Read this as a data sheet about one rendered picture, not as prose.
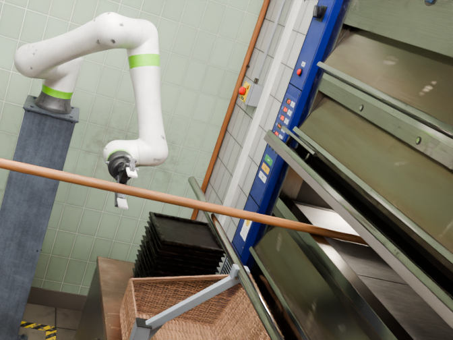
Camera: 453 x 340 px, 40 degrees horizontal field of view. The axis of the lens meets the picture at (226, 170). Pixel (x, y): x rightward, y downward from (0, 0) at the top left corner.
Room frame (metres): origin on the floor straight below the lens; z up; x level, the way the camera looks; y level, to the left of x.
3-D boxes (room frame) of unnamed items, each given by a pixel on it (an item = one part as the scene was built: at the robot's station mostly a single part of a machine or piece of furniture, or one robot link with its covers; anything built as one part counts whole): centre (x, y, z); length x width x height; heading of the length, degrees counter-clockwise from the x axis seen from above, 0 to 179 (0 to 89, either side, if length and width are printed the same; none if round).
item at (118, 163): (2.03, 0.33, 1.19); 0.09 x 0.07 x 0.08; 20
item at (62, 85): (2.49, 0.77, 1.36); 0.16 x 0.13 x 0.19; 152
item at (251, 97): (2.96, 0.01, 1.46); 0.10 x 0.07 x 0.10; 20
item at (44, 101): (2.56, 0.78, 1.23); 0.26 x 0.15 x 0.06; 17
